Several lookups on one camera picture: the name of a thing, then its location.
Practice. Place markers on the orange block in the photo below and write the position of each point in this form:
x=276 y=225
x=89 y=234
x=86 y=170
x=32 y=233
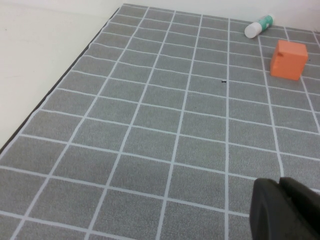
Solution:
x=287 y=62

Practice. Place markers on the white green glue stick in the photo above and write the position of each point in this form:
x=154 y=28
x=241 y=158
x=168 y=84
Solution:
x=252 y=30

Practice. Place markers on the grey grid mat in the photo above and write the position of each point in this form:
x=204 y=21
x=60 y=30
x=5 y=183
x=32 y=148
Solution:
x=150 y=150

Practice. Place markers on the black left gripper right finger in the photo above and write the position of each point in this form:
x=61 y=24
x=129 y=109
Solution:
x=307 y=215

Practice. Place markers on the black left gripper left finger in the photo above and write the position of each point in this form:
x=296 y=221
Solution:
x=270 y=212

